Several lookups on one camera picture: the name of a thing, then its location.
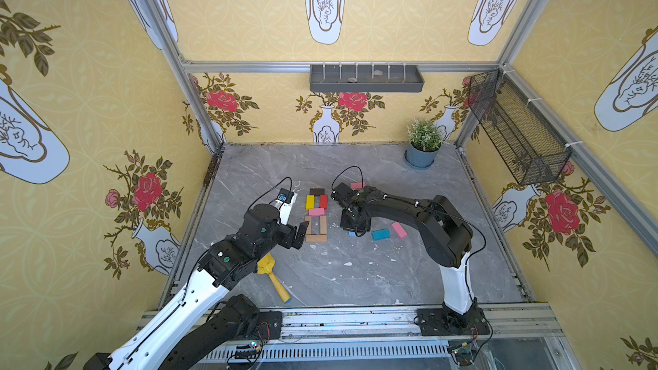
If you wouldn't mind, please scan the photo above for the natural wood block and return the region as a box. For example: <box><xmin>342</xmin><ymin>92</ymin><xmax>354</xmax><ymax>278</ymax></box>
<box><xmin>320</xmin><ymin>216</ymin><xmax>328</xmax><ymax>236</ymax></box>
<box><xmin>305</xmin><ymin>215</ymin><xmax>313</xmax><ymax>236</ymax></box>
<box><xmin>306</xmin><ymin>235</ymin><xmax>327</xmax><ymax>243</ymax></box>

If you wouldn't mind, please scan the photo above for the yellow block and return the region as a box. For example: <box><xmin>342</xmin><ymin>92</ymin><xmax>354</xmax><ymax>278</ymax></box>
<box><xmin>305</xmin><ymin>195</ymin><xmax>315</xmax><ymax>211</ymax></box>

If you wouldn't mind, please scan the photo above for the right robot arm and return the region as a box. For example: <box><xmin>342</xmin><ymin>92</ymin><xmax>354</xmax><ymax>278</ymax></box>
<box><xmin>331</xmin><ymin>183</ymin><xmax>476</xmax><ymax>316</ymax></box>

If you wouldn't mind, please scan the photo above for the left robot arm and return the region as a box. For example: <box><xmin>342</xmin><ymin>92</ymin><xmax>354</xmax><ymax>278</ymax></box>
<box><xmin>84</xmin><ymin>204</ymin><xmax>308</xmax><ymax>369</ymax></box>

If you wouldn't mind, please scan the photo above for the teal block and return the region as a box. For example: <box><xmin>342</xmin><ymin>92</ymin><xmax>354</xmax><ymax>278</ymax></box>
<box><xmin>371</xmin><ymin>230</ymin><xmax>390</xmax><ymax>242</ymax></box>

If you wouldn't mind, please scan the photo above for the yellow toy shovel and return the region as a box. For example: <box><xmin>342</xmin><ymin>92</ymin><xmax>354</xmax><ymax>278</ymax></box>
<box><xmin>257</xmin><ymin>254</ymin><xmax>291</xmax><ymax>303</ymax></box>

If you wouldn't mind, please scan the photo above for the blue plant pot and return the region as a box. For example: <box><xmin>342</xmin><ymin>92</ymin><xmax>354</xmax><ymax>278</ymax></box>
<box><xmin>404</xmin><ymin>143</ymin><xmax>439</xmax><ymax>169</ymax></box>

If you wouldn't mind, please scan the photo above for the green artificial plant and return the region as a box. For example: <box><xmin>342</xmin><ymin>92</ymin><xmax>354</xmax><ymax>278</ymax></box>
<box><xmin>408</xmin><ymin>120</ymin><xmax>445</xmax><ymax>152</ymax></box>

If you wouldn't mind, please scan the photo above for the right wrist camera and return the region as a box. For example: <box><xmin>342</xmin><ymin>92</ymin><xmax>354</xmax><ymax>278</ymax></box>
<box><xmin>331</xmin><ymin>183</ymin><xmax>359</xmax><ymax>207</ymax></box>

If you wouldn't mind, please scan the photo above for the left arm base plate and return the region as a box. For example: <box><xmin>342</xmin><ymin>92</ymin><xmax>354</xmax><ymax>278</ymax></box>
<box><xmin>254</xmin><ymin>311</ymin><xmax>283</xmax><ymax>342</ymax></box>

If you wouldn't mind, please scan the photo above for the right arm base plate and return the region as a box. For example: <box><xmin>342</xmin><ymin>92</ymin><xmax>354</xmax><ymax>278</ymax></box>
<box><xmin>414</xmin><ymin>305</ymin><xmax>492</xmax><ymax>338</ymax></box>

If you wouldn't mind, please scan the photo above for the grey wall shelf tray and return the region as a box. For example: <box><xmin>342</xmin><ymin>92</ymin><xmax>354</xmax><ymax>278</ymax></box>
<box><xmin>309</xmin><ymin>63</ymin><xmax>425</xmax><ymax>94</ymax></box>

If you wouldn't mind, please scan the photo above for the black wire mesh basket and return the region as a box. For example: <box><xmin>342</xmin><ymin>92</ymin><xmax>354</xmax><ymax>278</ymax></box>
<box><xmin>466</xmin><ymin>70</ymin><xmax>572</xmax><ymax>185</ymax></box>

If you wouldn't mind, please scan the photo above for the aluminium rail frame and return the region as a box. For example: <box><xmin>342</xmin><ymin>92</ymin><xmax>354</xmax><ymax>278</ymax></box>
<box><xmin>197</xmin><ymin>303</ymin><xmax>579</xmax><ymax>369</ymax></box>

